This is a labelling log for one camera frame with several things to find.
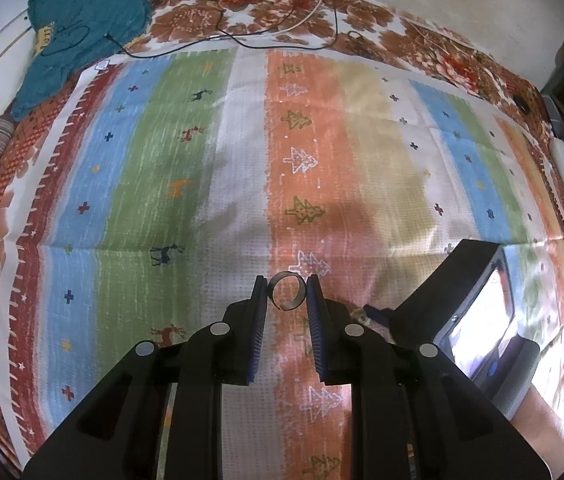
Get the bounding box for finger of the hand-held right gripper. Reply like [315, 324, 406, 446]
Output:
[362, 304, 399, 332]

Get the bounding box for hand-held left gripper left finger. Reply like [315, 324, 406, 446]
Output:
[22, 275, 267, 480]

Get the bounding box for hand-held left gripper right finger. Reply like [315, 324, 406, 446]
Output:
[305, 274, 554, 480]

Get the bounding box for dark ring band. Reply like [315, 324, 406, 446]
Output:
[268, 271, 309, 311]

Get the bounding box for person's right forearm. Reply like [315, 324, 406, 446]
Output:
[511, 387, 564, 480]

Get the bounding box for striped printed blanket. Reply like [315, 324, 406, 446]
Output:
[4, 47, 564, 480]

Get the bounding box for floral bedsheet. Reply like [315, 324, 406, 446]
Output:
[0, 0, 564, 466]

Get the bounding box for teal shirt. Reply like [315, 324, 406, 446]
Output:
[12, 0, 153, 122]

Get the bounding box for black and white cables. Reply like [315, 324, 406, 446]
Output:
[214, 0, 340, 51]

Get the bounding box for white cable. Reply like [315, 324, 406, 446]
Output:
[272, 0, 327, 40]

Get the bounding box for black cable with plug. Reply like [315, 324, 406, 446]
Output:
[103, 32, 235, 58]

